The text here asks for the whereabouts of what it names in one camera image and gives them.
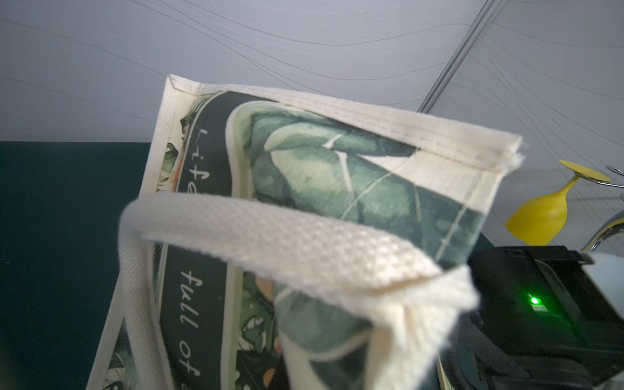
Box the cream canvas tote bag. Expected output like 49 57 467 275
87 75 523 389

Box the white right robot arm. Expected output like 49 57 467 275
438 246 623 389

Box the yellow plastic wine glass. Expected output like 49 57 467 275
505 160 611 246

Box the chrome wire glass rack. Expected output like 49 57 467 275
582 165 623 254

